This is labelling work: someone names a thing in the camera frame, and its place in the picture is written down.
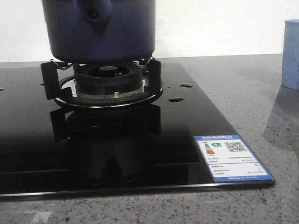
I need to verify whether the light blue plastic cup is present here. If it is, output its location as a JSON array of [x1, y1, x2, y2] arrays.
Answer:
[[282, 19, 299, 90]]

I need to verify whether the dark blue cooking pot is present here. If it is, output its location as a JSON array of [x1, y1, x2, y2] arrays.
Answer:
[[42, 0, 156, 64]]

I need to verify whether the black metal pot support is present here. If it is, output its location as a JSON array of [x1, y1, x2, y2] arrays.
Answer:
[[41, 58, 163, 108]]

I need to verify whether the black round gas burner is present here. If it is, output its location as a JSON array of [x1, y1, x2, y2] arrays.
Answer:
[[74, 63, 142, 95]]

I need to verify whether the blue energy label sticker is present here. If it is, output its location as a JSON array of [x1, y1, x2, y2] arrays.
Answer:
[[194, 134, 273, 182]]

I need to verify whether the black glass stove top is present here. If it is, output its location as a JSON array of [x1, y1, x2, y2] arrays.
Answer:
[[0, 63, 275, 201]]

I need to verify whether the chrome burner drip ring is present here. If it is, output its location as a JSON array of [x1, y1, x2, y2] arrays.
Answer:
[[53, 74, 164, 109]]

